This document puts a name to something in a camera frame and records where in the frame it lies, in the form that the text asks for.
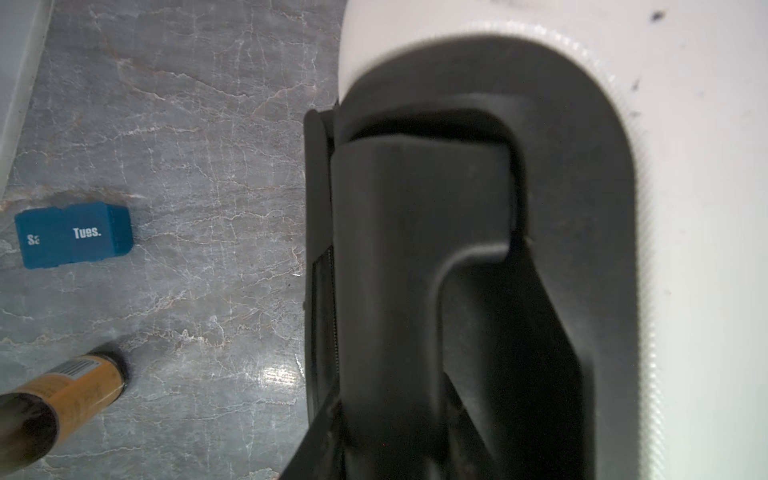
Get white hard-shell suitcase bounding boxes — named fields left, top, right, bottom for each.
left=282, top=1, right=767, bottom=479

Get blue pill box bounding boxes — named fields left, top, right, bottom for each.
left=15, top=202, right=134, bottom=269

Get orange-capped amber bottle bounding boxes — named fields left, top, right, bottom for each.
left=1, top=349, right=130, bottom=477

